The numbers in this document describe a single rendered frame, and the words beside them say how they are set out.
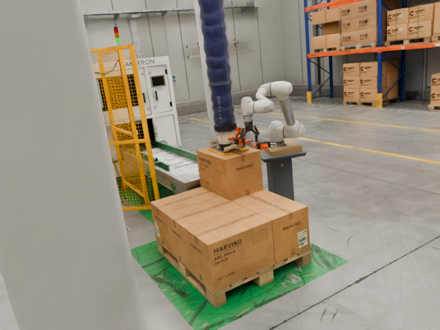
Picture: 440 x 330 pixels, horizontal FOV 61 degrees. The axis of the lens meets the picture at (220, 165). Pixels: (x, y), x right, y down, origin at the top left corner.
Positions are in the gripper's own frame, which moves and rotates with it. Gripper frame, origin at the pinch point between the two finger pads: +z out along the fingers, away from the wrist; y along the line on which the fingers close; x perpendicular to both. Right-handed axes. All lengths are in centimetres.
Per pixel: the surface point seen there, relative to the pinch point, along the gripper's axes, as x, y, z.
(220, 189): -28, 22, 46
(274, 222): 50, 16, 56
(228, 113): -31.1, 1.3, -24.8
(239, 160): -12.2, 6.2, 16.9
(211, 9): -32, 7, -118
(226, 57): -30, -2, -76
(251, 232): 51, 40, 57
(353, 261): 72, -49, 108
